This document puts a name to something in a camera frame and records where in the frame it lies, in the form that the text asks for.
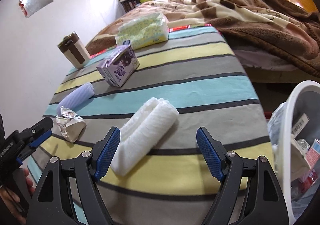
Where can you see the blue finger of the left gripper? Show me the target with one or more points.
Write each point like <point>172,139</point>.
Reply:
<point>32,145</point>

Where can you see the white purple long box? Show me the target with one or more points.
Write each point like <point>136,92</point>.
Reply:
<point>299,125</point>

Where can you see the purple milk carton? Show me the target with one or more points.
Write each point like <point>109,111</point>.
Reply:
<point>118,66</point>

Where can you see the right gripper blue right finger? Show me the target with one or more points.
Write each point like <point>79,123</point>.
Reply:
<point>226,167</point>

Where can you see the white towel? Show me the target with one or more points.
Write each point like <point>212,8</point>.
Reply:
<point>142,132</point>

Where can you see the brown cream fleece blanket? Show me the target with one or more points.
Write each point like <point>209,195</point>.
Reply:
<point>277,26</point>

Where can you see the white trash bin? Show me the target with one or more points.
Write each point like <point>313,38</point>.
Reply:
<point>302,208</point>

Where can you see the green tissue pack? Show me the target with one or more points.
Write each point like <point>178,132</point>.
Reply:
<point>144,31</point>

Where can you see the foil paper wrapper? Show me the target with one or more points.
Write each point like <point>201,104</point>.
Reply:
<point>70,124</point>

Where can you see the striped table cloth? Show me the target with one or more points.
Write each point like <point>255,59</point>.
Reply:
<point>159,176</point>

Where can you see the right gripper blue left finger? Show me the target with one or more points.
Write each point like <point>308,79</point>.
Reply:
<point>90,167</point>

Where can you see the red pink snack packet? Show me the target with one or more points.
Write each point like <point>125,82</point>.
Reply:
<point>311,176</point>

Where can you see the brown white cup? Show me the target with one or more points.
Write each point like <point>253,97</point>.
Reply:
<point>74,50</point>

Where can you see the person's left hand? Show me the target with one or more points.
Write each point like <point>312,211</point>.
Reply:
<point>11,199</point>

